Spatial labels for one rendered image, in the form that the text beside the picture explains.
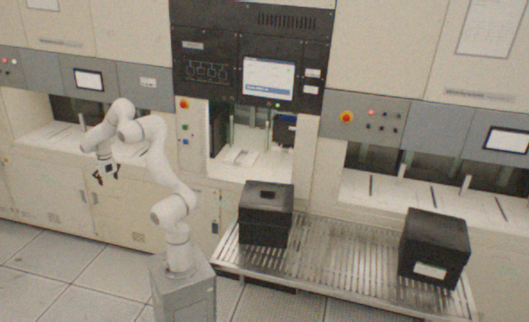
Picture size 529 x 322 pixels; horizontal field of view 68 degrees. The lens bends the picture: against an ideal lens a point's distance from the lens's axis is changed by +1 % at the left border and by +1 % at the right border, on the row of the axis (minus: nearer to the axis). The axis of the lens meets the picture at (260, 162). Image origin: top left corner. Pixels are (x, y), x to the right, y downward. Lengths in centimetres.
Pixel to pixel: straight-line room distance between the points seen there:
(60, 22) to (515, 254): 295
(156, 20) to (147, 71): 30
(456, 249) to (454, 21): 105
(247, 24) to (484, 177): 179
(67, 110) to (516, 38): 306
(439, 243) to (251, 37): 139
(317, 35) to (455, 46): 64
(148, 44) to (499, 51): 179
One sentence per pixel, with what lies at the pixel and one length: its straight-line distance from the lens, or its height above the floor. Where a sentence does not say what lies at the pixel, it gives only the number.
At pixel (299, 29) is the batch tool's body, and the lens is 209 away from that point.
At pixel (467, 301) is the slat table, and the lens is 223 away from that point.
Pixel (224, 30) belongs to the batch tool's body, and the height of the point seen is 180.
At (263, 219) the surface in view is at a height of 95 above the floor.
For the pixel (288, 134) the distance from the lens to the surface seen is 284.
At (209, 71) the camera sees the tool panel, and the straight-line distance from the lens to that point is 227.
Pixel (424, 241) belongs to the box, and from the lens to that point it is 205.
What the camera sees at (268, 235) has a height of 84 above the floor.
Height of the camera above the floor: 221
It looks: 29 degrees down
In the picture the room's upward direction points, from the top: 3 degrees clockwise
